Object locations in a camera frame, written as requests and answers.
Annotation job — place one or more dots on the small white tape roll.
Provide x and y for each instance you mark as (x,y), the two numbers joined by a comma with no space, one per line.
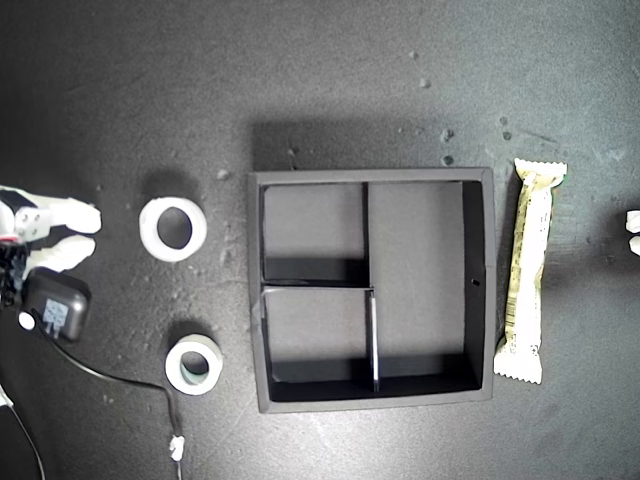
(172,372)

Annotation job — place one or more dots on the large white tape roll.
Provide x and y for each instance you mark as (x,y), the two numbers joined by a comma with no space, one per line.
(148,231)

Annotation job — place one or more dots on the cream snack bar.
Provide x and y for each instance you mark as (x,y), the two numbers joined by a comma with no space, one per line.
(527,280)

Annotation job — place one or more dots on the black compartment tray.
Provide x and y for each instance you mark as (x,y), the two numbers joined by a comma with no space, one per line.
(415,280)

